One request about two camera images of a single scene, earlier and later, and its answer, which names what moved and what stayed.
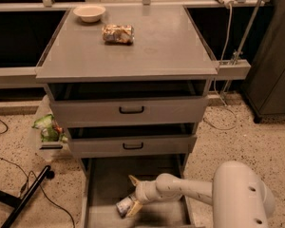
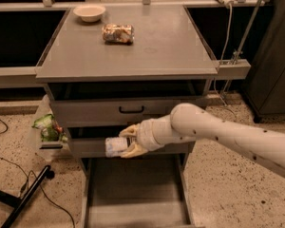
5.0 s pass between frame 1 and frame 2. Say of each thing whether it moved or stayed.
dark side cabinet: stayed
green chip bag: stayed
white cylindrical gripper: moved
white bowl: stayed
